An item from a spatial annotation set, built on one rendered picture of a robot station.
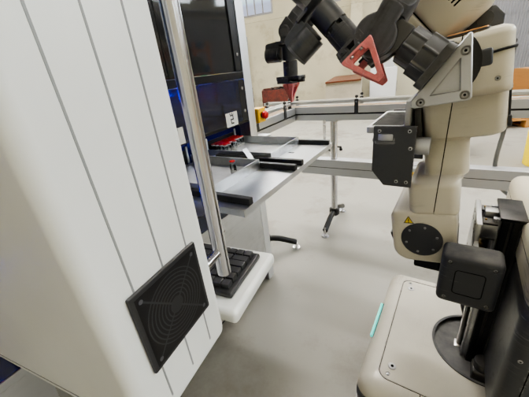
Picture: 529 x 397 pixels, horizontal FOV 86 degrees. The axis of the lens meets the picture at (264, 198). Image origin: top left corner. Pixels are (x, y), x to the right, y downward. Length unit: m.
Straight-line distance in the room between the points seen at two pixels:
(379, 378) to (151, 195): 0.96
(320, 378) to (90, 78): 1.35
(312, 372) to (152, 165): 1.25
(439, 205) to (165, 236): 0.70
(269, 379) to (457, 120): 1.19
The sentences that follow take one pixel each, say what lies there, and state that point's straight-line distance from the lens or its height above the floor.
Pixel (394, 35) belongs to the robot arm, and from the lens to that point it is 0.65.
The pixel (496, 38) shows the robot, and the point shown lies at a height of 1.21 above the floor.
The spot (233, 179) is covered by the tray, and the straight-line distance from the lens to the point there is 0.92.
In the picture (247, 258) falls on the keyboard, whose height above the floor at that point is 0.83.
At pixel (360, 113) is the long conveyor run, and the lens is 2.01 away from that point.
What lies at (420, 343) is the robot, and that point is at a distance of 1.25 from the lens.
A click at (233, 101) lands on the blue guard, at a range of 1.35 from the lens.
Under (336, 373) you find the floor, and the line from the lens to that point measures 1.46.
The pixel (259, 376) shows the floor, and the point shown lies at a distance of 1.46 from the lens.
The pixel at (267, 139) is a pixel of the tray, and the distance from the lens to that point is 1.40.
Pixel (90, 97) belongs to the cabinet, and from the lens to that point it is 0.30.
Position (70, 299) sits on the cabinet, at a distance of 0.34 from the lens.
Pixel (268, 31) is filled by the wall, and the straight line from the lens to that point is 9.98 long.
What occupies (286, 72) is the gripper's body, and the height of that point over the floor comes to 1.19.
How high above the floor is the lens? 1.21
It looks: 24 degrees down
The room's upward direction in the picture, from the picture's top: 7 degrees counter-clockwise
